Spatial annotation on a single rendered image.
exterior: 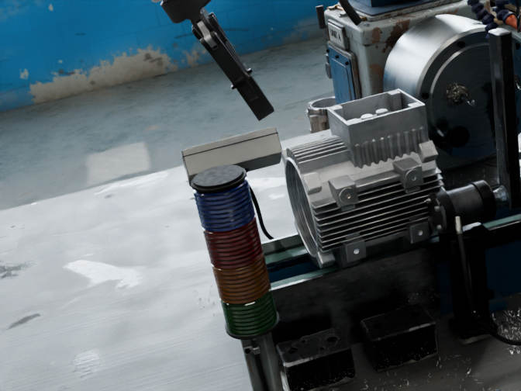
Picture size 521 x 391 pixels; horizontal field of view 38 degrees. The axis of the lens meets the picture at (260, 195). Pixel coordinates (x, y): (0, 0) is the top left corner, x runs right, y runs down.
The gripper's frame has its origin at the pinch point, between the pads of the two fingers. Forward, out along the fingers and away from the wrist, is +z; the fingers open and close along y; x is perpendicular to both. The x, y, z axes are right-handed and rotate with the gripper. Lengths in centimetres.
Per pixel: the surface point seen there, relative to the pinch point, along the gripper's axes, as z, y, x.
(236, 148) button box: 7.9, 6.8, 8.4
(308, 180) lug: 9.5, -17.5, -1.7
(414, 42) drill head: 15.4, 25.2, -28.2
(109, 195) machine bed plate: 20, 66, 53
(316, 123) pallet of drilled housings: 99, 241, 10
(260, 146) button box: 10.0, 7.0, 4.7
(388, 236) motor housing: 23.8, -17.9, -6.9
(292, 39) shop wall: 133, 545, 7
